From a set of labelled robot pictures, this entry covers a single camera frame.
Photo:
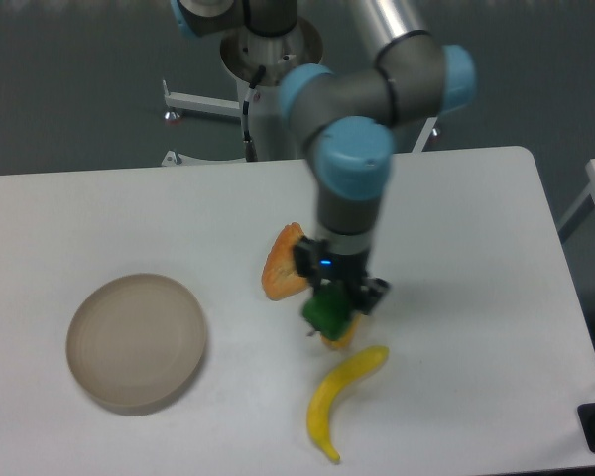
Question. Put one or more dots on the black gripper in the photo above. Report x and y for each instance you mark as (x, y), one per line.
(341, 260)

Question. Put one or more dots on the green toy pepper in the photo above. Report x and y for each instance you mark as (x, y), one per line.
(328, 311)

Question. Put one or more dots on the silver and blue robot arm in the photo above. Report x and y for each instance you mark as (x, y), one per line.
(341, 123)

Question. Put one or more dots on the yellow toy pepper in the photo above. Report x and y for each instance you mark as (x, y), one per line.
(346, 339)

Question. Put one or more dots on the beige round plate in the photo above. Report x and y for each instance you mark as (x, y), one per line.
(135, 345)

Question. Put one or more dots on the yellow toy banana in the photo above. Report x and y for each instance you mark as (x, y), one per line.
(345, 374)

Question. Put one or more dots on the orange toy bread wedge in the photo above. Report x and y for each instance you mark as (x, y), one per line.
(280, 278)

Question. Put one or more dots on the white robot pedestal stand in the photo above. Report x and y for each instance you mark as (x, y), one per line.
(268, 124)

